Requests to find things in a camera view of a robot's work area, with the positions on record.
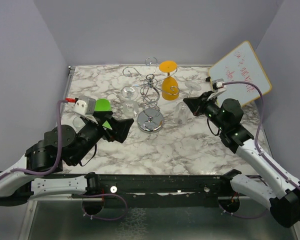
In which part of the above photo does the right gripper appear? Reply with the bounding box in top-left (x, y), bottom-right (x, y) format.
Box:
top-left (184, 90), bottom-right (227, 132)

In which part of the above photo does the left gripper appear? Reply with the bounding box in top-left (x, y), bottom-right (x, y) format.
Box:
top-left (71, 111), bottom-right (135, 166)

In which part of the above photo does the clear wine glass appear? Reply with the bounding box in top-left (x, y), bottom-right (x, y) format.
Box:
top-left (72, 116), bottom-right (85, 131)
top-left (173, 81), bottom-right (202, 125)
top-left (121, 86), bottom-right (139, 118)

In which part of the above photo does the orange plastic wine glass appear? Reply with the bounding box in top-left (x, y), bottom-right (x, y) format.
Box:
top-left (159, 60), bottom-right (180, 101)

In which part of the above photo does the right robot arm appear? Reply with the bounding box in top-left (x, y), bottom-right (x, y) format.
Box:
top-left (183, 91), bottom-right (300, 228)

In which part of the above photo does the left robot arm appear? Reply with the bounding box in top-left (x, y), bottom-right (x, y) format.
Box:
top-left (0, 111), bottom-right (134, 207)

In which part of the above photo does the green plastic wine glass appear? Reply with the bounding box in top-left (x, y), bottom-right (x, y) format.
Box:
top-left (94, 98), bottom-right (112, 130)

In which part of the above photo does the chrome wine glass rack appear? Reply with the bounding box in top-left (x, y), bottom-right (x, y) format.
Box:
top-left (122, 56), bottom-right (167, 134)

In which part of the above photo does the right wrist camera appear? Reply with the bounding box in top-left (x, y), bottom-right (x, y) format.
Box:
top-left (207, 78), bottom-right (227, 101)

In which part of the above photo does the whiteboard with yellow frame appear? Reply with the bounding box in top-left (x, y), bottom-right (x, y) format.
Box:
top-left (208, 40), bottom-right (272, 107)

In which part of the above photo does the black front table rail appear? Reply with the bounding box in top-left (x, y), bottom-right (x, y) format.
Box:
top-left (25, 172), bottom-right (235, 210)

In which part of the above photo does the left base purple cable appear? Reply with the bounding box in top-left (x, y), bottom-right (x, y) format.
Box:
top-left (81, 193), bottom-right (128, 221)

